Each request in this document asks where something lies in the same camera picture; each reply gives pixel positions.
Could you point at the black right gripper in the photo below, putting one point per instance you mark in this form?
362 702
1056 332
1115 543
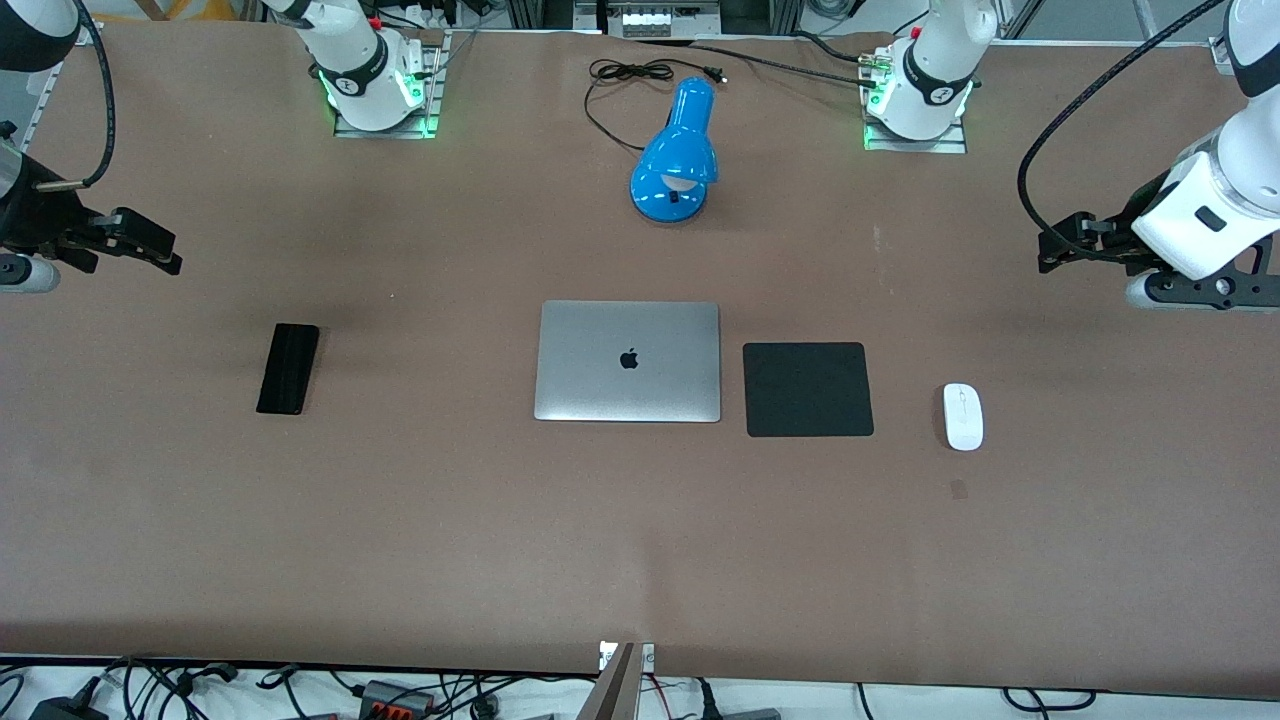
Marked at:
28 217

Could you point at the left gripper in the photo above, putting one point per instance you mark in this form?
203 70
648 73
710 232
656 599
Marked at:
1118 237

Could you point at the black phone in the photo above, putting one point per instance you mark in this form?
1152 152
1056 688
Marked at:
288 368

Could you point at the white computer mouse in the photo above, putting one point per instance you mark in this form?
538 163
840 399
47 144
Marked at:
963 416

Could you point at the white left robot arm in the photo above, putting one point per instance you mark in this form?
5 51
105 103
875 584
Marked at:
935 75

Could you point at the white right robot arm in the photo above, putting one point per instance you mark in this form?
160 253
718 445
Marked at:
365 70

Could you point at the black mouse pad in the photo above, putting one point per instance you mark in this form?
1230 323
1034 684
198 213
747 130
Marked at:
808 390

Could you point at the blue desk lamp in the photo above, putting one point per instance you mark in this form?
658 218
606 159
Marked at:
680 150

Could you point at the white power strip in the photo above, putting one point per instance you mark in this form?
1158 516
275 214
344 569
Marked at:
668 22

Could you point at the silver laptop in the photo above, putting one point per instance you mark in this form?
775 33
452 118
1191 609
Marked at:
628 360

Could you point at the black power adapter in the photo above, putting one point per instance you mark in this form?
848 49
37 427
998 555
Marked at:
68 708

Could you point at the black orange connector block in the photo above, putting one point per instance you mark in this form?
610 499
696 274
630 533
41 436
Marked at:
398 697

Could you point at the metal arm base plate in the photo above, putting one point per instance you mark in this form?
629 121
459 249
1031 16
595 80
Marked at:
425 85
915 145

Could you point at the small metal bracket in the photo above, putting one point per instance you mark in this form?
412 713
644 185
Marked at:
647 656

